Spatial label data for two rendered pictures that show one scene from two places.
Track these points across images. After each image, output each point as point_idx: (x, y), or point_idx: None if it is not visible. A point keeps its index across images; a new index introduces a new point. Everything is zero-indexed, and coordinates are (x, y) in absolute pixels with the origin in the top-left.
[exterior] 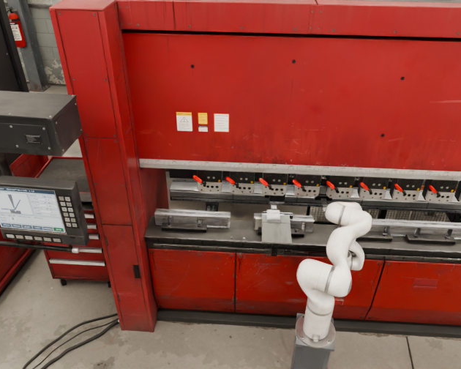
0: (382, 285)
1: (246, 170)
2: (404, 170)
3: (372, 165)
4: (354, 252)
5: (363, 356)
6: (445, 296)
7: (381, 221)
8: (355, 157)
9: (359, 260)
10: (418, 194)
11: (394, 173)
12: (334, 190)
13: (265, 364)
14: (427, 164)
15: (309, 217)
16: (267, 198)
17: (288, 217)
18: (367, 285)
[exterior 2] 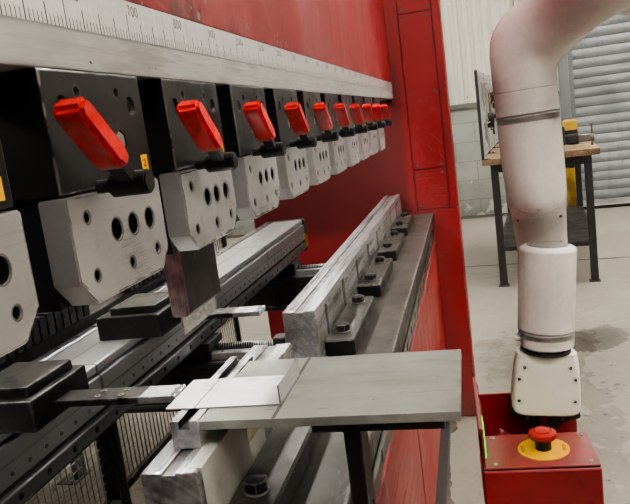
0: (422, 455)
1: (104, 64)
2: (322, 63)
3: (300, 42)
4: (563, 211)
5: None
6: None
7: (323, 277)
8: (281, 8)
9: (566, 237)
10: (344, 143)
11: (319, 77)
12: (291, 159)
13: None
14: (330, 45)
15: (262, 350)
16: (16, 456)
17: (259, 362)
18: (419, 478)
